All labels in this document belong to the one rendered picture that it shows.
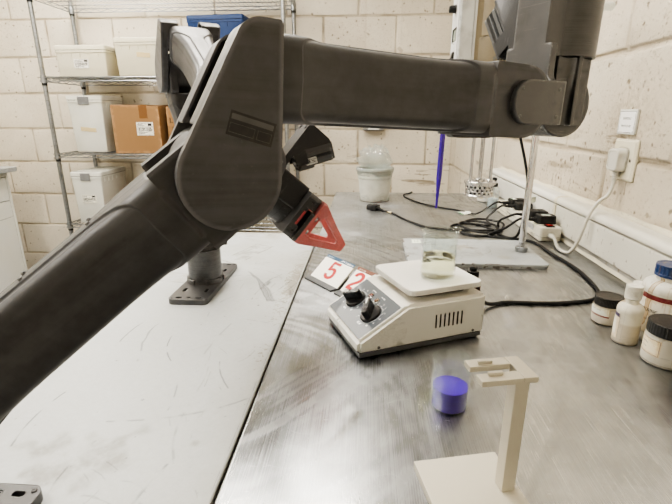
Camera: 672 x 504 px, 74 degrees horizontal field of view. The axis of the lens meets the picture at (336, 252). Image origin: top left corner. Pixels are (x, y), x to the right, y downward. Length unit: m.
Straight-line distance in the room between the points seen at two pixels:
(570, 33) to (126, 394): 0.59
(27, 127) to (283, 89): 3.58
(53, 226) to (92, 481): 3.45
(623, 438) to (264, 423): 0.37
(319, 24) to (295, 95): 2.81
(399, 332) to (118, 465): 0.36
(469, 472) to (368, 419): 0.12
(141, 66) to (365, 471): 2.71
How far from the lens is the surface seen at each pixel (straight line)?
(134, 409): 0.57
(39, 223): 3.94
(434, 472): 0.45
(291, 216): 0.59
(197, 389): 0.58
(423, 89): 0.36
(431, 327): 0.64
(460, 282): 0.65
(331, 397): 0.54
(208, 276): 0.86
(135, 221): 0.29
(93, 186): 3.12
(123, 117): 3.00
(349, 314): 0.65
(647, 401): 0.65
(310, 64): 0.31
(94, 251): 0.30
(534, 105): 0.42
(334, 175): 3.07
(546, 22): 0.46
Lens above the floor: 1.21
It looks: 17 degrees down
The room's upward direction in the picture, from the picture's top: straight up
